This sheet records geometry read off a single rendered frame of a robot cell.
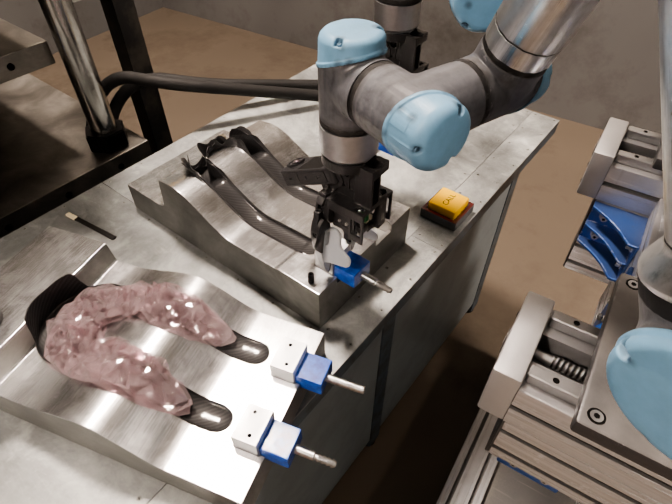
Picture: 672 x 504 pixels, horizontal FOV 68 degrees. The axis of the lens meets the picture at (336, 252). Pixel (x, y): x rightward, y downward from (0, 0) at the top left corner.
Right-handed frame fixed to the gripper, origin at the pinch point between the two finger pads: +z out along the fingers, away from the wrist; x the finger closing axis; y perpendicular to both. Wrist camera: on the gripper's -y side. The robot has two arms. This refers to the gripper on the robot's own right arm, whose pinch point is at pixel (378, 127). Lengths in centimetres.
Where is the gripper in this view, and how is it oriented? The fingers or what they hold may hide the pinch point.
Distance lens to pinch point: 100.5
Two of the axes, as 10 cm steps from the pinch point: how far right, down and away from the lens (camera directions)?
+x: 6.2, -5.6, 5.5
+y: 7.9, 4.4, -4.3
